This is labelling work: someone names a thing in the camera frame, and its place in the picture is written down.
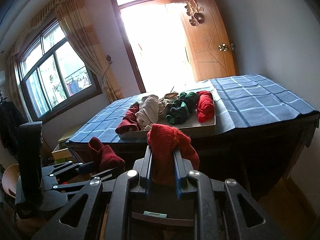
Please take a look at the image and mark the wicker basket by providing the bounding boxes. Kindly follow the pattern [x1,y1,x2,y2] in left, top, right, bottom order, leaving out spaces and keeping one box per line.
[1,164,20,198]

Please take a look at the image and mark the teal flat packet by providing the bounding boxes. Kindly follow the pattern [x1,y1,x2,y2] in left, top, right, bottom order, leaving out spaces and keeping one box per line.
[144,211,167,218]

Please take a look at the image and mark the dark wooden table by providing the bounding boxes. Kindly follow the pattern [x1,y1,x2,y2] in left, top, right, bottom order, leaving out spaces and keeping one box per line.
[66,115,320,202]

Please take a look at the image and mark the gold paper door decoration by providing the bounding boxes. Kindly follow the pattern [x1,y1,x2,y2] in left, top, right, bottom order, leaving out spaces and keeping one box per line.
[184,0,205,27]

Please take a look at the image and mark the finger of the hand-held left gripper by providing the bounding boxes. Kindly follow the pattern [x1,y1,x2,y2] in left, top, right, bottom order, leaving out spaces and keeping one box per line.
[41,161,97,178]
[54,169,113,193]

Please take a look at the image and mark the blue plaid tablecloth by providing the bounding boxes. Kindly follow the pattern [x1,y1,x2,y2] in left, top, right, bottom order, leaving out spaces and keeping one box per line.
[65,74,320,145]

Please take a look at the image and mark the pleated curtain valance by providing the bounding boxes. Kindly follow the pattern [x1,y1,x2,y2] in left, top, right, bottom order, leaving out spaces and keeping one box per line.
[10,0,83,55]

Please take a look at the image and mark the green navy underwear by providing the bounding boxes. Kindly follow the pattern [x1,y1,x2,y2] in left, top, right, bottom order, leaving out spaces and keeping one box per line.
[165,102,190,125]

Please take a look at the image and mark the beige underwear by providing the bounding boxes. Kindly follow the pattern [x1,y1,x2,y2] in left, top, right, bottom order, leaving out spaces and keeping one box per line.
[135,94,160,130]

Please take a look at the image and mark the dark wooden door frame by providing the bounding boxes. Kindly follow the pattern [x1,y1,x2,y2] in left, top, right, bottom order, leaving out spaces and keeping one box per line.
[108,0,180,94]

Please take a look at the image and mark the wooden door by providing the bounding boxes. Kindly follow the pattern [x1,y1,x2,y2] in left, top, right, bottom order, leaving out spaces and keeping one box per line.
[172,0,238,82]

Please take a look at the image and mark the dark framed window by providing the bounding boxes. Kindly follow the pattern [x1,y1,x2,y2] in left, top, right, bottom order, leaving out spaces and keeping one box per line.
[19,17,103,123]

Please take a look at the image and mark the dark hanging clothes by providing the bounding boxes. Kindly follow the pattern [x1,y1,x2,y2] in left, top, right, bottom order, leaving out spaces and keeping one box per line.
[0,90,28,158]

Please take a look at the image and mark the light wooden crate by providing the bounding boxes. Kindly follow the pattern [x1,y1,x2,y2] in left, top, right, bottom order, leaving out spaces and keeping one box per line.
[51,125,83,165]

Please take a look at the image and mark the tan ribbed underwear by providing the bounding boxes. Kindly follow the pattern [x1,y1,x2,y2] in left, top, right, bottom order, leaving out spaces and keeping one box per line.
[159,93,179,119]

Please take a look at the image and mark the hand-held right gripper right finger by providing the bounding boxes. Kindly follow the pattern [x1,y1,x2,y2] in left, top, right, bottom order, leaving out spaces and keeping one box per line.
[174,149,283,240]

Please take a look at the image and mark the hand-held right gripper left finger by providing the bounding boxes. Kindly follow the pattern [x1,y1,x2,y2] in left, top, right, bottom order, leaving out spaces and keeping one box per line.
[31,145,153,240]

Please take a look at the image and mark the dark red underwear black waistband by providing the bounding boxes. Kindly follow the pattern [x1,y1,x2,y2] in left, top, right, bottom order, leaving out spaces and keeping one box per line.
[115,102,140,134]

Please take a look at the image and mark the beige curtain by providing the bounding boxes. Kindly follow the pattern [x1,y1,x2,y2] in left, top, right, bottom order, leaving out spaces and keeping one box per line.
[54,0,123,100]
[5,55,28,117]

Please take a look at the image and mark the white shallow cardboard tray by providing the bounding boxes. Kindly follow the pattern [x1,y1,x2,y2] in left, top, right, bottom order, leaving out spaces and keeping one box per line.
[117,80,217,140]

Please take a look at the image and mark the orange-red underwear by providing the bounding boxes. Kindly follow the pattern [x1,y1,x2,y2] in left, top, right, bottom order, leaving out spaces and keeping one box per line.
[196,90,215,123]

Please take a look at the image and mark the dark red sock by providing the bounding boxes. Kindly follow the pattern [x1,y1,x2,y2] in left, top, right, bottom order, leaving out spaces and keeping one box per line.
[87,137,126,174]

